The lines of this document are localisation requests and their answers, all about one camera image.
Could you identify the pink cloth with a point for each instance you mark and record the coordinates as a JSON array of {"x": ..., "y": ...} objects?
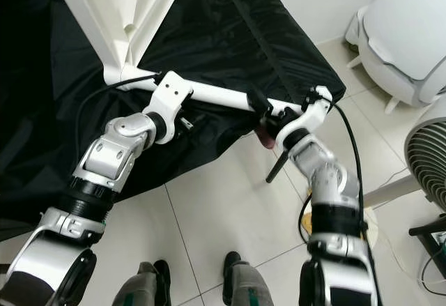
[{"x": 265, "y": 139}]

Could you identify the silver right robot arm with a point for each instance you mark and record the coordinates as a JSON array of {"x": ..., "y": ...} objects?
[{"x": 327, "y": 180}]

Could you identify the mustard yellow cloth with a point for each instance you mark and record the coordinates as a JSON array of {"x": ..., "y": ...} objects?
[{"x": 306, "y": 221}]

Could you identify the white plastic table leg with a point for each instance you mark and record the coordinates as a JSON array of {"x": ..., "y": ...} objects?
[{"x": 223, "y": 97}]

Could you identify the white plastic children table top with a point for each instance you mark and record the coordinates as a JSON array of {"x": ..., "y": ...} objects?
[{"x": 111, "y": 13}]

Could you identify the white green device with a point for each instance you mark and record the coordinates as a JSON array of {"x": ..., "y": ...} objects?
[{"x": 439, "y": 240}]

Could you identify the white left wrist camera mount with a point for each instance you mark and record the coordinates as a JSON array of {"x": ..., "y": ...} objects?
[{"x": 171, "y": 93}]

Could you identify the black floor stand leg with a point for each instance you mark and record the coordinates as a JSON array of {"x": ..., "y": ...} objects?
[{"x": 428, "y": 228}]

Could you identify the black-legged table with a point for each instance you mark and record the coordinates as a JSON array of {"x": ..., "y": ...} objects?
[{"x": 279, "y": 166}]

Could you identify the grey robot right foot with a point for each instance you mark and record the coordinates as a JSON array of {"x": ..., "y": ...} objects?
[{"x": 247, "y": 285}]

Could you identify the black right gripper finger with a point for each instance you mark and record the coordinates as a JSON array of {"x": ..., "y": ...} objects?
[
  {"x": 258, "y": 101},
  {"x": 311, "y": 98}
]

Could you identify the white domed appliance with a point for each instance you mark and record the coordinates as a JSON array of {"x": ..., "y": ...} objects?
[{"x": 404, "y": 27}]

